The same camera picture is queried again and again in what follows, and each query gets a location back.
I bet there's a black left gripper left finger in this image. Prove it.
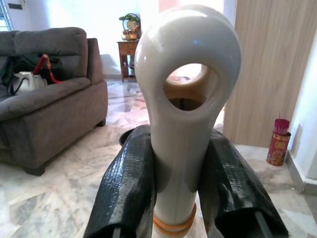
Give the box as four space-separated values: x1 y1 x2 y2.
84 125 158 238

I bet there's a wooden side table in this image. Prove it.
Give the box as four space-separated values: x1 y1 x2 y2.
116 39 140 83

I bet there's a white handbag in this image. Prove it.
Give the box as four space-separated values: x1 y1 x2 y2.
8 71 48 96

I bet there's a golden plant ornament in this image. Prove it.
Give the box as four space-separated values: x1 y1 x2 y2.
118 13 141 41

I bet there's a grey fabric sofa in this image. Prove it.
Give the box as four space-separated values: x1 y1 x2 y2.
0 26 108 177

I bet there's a red tasselled stick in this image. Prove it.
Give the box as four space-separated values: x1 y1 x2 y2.
32 54 62 85

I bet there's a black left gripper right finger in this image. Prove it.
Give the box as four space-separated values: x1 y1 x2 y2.
197 128 289 238

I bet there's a round wooden stool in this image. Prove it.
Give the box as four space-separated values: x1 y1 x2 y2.
165 66 225 124

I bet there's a red incense canister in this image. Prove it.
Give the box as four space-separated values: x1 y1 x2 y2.
266 111 292 167

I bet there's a wooden broom with white grip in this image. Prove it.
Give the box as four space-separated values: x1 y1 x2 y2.
134 4 242 238

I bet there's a light wooden door panel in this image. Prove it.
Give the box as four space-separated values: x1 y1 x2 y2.
222 0 313 148

